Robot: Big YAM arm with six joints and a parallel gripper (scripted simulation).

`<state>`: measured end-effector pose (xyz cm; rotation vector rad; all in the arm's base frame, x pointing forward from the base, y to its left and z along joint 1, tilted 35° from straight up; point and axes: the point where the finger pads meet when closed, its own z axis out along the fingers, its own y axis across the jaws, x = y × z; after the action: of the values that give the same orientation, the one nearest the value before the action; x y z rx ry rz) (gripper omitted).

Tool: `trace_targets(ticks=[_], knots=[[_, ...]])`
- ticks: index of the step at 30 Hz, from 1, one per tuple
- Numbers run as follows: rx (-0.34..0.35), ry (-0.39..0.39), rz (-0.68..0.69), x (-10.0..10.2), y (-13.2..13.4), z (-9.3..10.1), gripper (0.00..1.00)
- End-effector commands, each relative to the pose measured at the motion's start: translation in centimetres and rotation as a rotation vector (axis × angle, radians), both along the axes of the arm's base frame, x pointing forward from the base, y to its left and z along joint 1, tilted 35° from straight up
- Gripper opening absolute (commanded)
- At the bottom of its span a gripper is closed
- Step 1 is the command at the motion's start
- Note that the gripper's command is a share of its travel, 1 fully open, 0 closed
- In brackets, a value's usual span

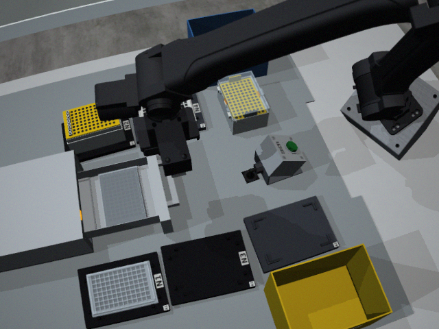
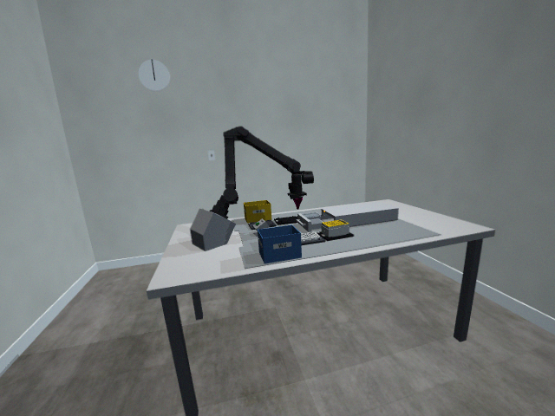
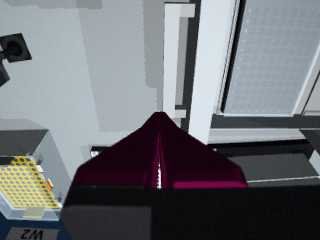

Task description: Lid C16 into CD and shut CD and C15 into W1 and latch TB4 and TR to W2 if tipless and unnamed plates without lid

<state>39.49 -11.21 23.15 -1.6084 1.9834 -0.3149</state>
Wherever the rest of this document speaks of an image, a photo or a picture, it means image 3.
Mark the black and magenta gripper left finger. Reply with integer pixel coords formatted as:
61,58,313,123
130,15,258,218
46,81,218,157
69,112,160,189

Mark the grey bench mat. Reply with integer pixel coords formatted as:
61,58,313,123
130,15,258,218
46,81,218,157
0,0,306,181

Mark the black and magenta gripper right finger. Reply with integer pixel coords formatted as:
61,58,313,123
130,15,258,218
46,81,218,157
159,111,249,188

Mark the dark blue open-top bin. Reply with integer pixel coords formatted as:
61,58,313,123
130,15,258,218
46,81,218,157
0,212,72,240

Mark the grey push-button box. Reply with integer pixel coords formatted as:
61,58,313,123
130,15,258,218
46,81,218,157
0,33,32,87

